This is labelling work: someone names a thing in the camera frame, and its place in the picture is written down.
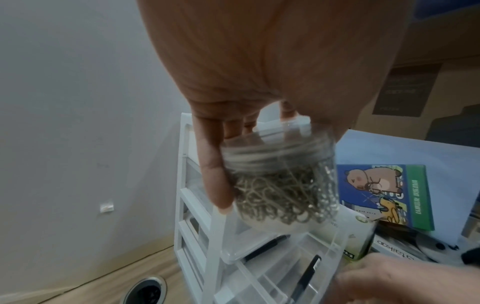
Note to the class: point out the person's right hand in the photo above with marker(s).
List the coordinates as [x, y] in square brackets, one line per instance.
[408, 282]

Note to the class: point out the brown cardboard box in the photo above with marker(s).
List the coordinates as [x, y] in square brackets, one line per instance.
[431, 74]

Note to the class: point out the clear plastic jar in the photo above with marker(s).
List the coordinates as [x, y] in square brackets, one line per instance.
[281, 166]

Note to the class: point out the person's left hand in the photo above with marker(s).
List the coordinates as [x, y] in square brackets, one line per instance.
[262, 53]

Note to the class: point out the round metal floor socket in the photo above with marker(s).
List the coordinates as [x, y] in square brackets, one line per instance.
[146, 291]

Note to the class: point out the heap of metal paper clips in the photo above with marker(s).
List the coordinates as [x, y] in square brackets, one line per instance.
[288, 193]

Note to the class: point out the white printed package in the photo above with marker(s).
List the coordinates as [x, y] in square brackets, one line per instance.
[403, 246]

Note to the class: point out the black pen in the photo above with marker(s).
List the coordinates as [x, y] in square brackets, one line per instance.
[305, 279]
[264, 248]

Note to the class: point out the green and white box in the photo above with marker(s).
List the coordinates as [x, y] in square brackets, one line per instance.
[358, 237]

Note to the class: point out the blue cartoon booklet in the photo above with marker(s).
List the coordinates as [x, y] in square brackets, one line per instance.
[408, 196]

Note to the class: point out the white drawer organiser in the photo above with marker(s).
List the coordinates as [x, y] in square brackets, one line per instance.
[195, 225]

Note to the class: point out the clear plastic drawer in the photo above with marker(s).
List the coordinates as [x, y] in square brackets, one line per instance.
[270, 279]
[240, 246]

